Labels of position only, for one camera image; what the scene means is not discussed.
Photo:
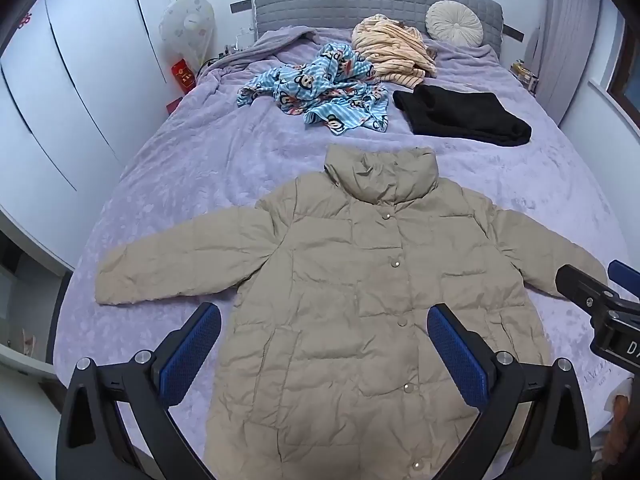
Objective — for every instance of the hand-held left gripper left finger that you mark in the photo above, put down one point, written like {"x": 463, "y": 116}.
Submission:
{"x": 192, "y": 355}

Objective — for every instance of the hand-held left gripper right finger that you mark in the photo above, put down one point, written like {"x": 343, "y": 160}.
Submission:
{"x": 457, "y": 355}

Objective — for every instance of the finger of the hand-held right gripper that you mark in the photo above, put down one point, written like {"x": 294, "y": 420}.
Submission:
{"x": 625, "y": 274}
{"x": 582, "y": 285}

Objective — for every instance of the beige puffer jacket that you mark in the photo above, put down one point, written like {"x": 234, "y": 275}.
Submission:
{"x": 350, "y": 285}

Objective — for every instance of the white shelf unit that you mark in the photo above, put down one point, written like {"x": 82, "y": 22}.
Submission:
{"x": 30, "y": 310}

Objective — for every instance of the purple plush blanket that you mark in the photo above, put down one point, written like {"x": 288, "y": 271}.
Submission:
{"x": 200, "y": 160}

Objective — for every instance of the black garment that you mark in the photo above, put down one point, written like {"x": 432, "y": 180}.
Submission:
{"x": 460, "y": 115}

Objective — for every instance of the bedside table clutter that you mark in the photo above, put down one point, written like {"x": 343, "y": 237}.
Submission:
{"x": 525, "y": 75}

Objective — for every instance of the grey curtain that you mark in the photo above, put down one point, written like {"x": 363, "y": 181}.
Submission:
{"x": 575, "y": 35}

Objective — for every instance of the red box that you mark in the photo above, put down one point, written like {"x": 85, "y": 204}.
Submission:
{"x": 183, "y": 76}

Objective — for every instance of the blue cartoon print garment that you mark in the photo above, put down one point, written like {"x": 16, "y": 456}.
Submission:
{"x": 325, "y": 95}

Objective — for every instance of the round cream cushion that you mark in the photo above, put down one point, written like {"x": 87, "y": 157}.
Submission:
{"x": 454, "y": 22}

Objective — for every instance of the white wardrobe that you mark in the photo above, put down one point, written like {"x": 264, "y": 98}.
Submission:
{"x": 75, "y": 85}

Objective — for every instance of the beige striped garment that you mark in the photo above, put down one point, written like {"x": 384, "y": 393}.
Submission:
{"x": 395, "y": 50}

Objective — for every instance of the small bottles on nightstand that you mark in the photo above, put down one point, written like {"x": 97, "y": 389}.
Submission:
{"x": 237, "y": 42}

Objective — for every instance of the white standing fan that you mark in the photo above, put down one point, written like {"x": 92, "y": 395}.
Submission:
{"x": 187, "y": 25}

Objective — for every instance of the grey quilted headboard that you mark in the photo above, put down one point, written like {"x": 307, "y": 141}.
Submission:
{"x": 350, "y": 0}

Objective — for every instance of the red paper decoration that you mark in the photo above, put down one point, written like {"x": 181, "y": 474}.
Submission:
{"x": 25, "y": 20}

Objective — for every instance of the dark brown window frame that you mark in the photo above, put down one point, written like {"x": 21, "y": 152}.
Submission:
{"x": 625, "y": 70}

